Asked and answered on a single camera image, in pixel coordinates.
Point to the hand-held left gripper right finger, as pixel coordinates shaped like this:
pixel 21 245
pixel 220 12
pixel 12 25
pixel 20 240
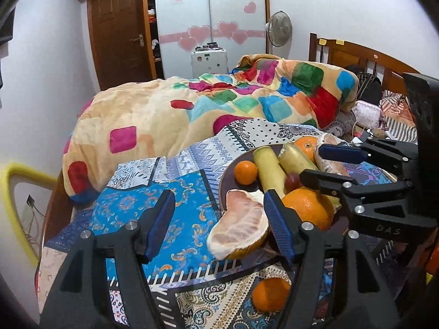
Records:
pixel 279 228

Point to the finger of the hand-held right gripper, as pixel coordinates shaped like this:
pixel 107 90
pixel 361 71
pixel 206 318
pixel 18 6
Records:
pixel 319 178
pixel 339 152

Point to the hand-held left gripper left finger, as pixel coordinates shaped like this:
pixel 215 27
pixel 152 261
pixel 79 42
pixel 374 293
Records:
pixel 159 228

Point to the peeled pomelo segment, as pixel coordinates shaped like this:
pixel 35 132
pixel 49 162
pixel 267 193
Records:
pixel 331 168

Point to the dark red grape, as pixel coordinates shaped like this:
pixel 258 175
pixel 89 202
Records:
pixel 292 182

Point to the yellow sugarcane piece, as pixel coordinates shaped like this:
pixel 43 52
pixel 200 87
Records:
pixel 269 171
pixel 296 159

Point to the large orange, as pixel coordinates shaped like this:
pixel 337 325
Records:
pixel 305 209

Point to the orange with sticker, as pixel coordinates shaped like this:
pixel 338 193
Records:
pixel 306 145

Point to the pomelo segment with rind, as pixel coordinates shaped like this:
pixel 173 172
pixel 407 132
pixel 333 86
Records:
pixel 240 228

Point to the small tangerine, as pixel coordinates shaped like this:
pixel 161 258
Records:
pixel 271 293
pixel 245 172

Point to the purple plate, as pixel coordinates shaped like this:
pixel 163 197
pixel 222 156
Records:
pixel 226 188

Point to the striped cloth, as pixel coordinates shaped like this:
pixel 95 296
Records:
pixel 398 116

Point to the pink pillow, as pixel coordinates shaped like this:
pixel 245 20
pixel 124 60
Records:
pixel 367 113

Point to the black backpack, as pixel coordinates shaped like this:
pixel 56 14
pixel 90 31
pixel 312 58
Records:
pixel 368 87

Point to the wooden headboard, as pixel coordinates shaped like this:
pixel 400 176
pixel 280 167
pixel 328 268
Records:
pixel 346 54

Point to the colourful checked blanket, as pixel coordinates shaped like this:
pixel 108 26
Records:
pixel 137 116

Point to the standing fan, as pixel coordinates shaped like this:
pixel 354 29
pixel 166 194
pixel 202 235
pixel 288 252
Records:
pixel 278 29

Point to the yellow foam tube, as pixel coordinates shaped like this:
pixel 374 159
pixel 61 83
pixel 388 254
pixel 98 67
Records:
pixel 7 192

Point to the brown wooden door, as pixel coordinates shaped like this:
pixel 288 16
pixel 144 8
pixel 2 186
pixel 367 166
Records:
pixel 116 37

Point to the wooden wardrobe with sliding doors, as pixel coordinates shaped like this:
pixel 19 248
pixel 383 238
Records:
pixel 185 13

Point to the white wall socket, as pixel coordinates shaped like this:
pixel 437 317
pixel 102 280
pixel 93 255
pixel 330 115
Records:
pixel 28 210

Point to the wall-mounted black television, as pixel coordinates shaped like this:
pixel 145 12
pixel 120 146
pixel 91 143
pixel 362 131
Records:
pixel 6 27

